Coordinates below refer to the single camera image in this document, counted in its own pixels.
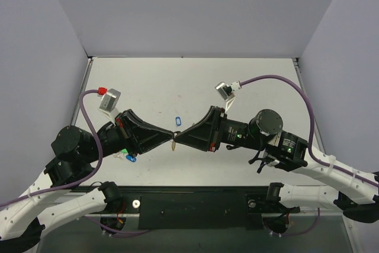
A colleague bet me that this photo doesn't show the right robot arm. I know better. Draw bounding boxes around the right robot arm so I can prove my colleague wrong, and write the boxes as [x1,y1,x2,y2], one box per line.
[174,106,378,223]

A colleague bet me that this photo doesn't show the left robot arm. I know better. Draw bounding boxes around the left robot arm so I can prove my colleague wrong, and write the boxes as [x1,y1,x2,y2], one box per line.
[1,110,174,252]

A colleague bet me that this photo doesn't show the solid blue key tag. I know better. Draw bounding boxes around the solid blue key tag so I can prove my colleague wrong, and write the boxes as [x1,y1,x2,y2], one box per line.
[126,155,137,162]

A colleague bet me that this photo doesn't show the blue outlined key tag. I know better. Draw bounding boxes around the blue outlined key tag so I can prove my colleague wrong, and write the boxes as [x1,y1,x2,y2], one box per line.
[175,116,182,127]

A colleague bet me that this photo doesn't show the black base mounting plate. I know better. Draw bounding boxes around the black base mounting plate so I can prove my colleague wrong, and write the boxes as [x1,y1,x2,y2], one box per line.
[59,185,332,230]

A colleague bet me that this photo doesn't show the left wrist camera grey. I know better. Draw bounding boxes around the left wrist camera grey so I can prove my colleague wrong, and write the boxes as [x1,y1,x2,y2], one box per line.
[99,88,121,112]

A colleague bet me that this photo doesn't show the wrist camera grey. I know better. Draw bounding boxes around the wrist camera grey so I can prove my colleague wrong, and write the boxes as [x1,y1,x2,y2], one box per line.
[214,82,235,101]
[99,88,121,112]

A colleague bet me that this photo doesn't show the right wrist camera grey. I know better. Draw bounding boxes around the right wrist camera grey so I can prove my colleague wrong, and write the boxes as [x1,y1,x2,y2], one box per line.
[214,82,235,101]

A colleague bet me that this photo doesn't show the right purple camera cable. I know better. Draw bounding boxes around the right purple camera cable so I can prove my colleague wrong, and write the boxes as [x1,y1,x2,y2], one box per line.
[236,74,379,188]

